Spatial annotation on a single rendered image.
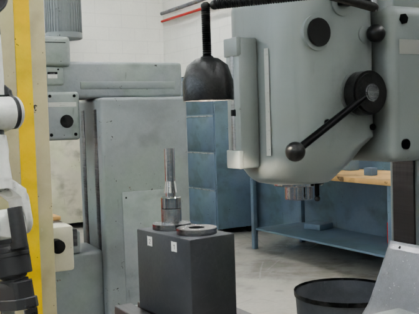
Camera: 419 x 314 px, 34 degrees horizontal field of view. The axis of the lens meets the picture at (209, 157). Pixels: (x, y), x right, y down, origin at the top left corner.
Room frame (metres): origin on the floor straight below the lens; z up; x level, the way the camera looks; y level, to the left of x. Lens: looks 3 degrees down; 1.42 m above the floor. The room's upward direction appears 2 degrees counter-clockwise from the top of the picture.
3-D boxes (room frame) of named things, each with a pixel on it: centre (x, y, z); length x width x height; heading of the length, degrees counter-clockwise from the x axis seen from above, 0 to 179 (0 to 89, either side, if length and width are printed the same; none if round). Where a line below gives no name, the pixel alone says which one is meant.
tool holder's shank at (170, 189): (1.59, 0.09, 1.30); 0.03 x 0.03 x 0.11
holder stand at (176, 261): (1.55, 0.06, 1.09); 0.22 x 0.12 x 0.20; 36
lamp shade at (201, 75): (0.98, 0.00, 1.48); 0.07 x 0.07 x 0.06
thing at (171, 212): (1.59, 0.09, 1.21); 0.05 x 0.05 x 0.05
